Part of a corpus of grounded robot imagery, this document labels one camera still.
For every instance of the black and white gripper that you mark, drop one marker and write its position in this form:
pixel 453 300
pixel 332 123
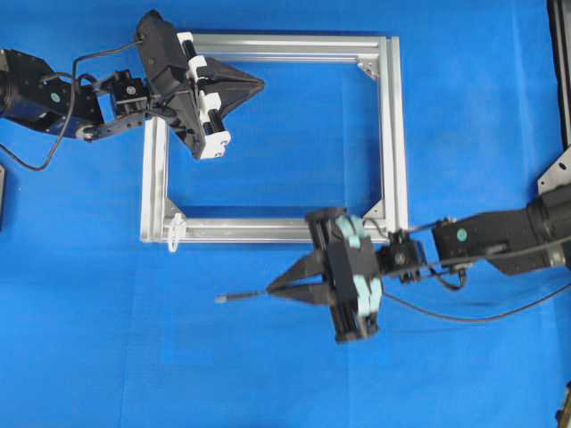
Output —
pixel 177 76

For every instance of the black gripper teal tape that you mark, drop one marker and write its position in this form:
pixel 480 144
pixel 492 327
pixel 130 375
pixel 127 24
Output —
pixel 346 254

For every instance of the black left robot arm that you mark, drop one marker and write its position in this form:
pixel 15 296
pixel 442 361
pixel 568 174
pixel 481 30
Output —
pixel 73 105

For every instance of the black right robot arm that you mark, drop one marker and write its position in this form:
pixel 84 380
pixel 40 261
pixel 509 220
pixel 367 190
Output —
pixel 513 241

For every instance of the blue table mat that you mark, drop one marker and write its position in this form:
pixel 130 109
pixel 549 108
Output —
pixel 101 330

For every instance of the dark box at left edge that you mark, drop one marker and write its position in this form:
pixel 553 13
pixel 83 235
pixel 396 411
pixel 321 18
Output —
pixel 2 189

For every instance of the aluminium extrusion frame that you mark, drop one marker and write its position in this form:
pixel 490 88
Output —
pixel 161 221

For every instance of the black post at top right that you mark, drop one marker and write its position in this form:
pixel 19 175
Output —
pixel 559 19

